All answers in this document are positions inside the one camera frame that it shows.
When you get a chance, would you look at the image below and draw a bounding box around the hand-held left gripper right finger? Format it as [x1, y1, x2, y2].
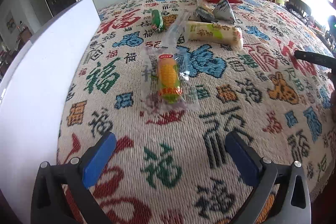
[225, 131, 312, 224]

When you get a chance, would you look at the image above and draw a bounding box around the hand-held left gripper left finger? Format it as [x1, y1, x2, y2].
[31, 132, 117, 224]

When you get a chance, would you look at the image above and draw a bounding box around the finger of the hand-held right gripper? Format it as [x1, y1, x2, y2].
[294, 49, 336, 69]

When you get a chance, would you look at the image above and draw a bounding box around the corn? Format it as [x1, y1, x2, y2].
[140, 46, 200, 114]

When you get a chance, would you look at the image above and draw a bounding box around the printed woven blanket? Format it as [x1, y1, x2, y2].
[56, 0, 336, 224]

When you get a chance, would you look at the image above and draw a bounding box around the silver triangular snack packet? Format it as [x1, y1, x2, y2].
[212, 0, 236, 24]

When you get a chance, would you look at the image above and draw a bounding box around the white and green snack packet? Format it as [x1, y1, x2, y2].
[185, 20, 244, 49]

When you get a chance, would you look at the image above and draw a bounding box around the white box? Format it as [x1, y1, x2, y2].
[0, 0, 101, 203]

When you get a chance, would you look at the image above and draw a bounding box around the crumpled silver snack packet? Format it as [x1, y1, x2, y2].
[194, 7, 218, 23]

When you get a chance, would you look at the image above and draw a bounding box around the cream snack packet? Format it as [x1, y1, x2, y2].
[196, 0, 214, 14]

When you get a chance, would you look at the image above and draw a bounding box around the long clear plastic packet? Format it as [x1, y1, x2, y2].
[160, 10, 190, 49]

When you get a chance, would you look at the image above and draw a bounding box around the wall picture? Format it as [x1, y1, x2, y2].
[5, 11, 15, 31]

